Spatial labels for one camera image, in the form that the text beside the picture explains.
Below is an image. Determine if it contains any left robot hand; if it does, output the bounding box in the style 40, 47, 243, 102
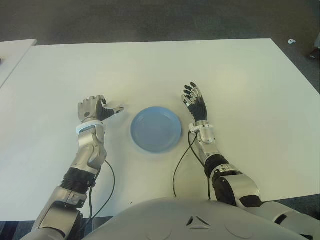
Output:
77, 94, 125, 124

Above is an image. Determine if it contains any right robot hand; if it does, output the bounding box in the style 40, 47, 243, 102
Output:
180, 80, 208, 123

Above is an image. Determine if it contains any blue plate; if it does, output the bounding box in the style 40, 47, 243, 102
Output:
129, 106, 183, 153

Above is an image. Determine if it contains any white side table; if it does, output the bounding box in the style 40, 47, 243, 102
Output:
0, 38, 38, 90

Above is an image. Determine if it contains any silver robot torso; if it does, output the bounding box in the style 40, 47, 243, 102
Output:
84, 196, 303, 240

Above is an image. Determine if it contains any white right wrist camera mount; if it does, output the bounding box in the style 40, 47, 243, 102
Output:
188, 123, 215, 133

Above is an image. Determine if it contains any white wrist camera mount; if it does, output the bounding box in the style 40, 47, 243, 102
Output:
188, 123, 215, 133
75, 120, 105, 135

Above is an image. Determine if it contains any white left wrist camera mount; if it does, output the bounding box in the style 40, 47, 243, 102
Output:
75, 120, 105, 135

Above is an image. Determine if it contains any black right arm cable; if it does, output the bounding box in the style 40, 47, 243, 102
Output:
172, 131, 211, 201

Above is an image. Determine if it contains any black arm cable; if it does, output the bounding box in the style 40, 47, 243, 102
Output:
172, 131, 211, 201
79, 159, 116, 231

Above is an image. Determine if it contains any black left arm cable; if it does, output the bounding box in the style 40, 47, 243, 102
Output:
79, 159, 116, 231

